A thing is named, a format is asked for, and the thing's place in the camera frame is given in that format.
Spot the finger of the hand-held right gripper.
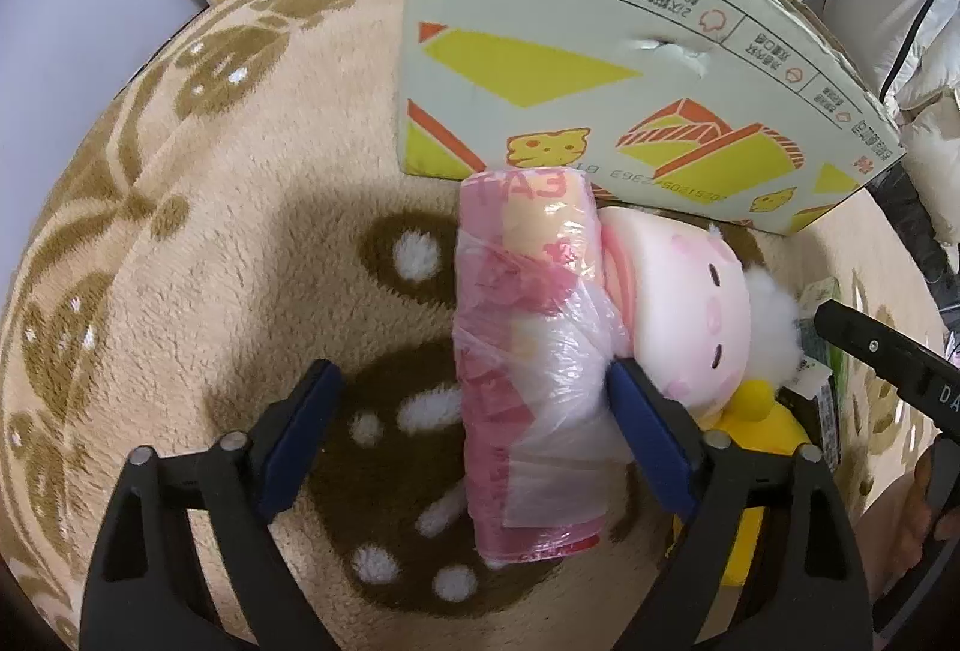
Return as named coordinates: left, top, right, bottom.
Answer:
left=814, top=300, right=912, bottom=397

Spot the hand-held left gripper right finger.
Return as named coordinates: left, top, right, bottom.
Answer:
left=606, top=358, right=875, bottom=651

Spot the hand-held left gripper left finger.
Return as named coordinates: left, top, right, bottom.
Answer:
left=79, top=358, right=346, bottom=651

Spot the yellow plush toy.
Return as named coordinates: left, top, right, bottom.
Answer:
left=671, top=381, right=815, bottom=584

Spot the pink swirl roll plush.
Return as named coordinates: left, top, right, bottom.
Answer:
left=600, top=206, right=803, bottom=427

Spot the pink roll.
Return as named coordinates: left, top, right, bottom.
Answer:
left=452, top=167, right=631, bottom=558

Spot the person's right hand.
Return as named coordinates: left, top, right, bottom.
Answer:
left=900, top=441, right=938, bottom=573

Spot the green packet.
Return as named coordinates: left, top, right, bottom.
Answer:
left=787, top=276, right=848, bottom=472

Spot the white padded armchair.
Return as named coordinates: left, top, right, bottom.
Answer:
left=892, top=43, right=960, bottom=247

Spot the beige butterfly print blanket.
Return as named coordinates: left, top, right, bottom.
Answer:
left=0, top=0, right=953, bottom=651

